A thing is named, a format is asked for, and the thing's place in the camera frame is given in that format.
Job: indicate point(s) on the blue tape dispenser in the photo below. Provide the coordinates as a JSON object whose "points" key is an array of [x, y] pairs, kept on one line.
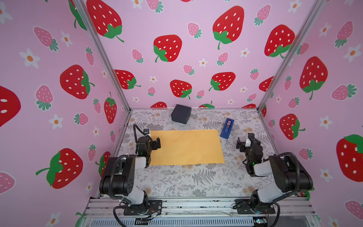
{"points": [[225, 133]]}

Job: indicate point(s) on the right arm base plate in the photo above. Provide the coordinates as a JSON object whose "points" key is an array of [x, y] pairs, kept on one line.
{"points": [[245, 206]]}

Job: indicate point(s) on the left aluminium corner post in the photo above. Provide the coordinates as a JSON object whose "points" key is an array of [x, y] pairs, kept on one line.
{"points": [[101, 20]]}

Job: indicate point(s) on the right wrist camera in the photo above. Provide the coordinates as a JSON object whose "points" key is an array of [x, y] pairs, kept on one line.
{"points": [[250, 139]]}

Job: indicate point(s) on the aluminium front frame rail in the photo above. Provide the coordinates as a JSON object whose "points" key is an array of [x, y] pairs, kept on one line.
{"points": [[201, 212]]}

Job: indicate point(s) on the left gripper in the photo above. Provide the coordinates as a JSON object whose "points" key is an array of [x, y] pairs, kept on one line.
{"points": [[153, 144]]}

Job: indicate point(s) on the aluminium corner post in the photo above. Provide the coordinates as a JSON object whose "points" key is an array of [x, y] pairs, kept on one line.
{"points": [[301, 35], [101, 20]]}

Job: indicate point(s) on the dark grey gift box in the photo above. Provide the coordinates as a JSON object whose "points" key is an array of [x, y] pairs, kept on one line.
{"points": [[181, 114]]}

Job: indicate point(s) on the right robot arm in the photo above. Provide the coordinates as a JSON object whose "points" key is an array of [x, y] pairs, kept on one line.
{"points": [[289, 175]]}

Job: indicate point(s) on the orange wrapping paper sheet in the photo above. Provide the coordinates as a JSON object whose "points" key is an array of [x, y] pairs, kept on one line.
{"points": [[187, 148]]}

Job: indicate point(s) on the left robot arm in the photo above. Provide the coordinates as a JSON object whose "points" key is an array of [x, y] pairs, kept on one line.
{"points": [[118, 181]]}

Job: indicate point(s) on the right aluminium corner post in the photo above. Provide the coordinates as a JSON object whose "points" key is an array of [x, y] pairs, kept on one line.
{"points": [[301, 35]]}

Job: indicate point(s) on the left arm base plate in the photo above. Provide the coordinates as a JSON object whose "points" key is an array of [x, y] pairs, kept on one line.
{"points": [[148, 208]]}

